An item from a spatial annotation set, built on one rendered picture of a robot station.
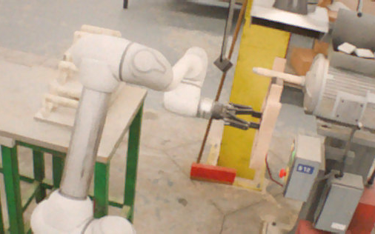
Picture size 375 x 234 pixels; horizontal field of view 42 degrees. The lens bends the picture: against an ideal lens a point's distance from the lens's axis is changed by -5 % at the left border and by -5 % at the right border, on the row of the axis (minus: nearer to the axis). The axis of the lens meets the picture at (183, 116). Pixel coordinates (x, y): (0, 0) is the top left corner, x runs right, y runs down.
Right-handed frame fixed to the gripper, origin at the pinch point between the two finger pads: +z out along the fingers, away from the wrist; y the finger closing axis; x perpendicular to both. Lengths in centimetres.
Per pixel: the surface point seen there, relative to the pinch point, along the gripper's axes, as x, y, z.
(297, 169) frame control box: 4.6, 29.5, 16.8
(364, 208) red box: -28, 8, 56
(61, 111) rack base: -11, 11, -84
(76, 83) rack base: -4, -2, -82
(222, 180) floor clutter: -110, -71, -10
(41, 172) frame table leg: -79, -11, -110
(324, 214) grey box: -27.2, 18.0, 37.1
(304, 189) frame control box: -3.7, 30.3, 21.8
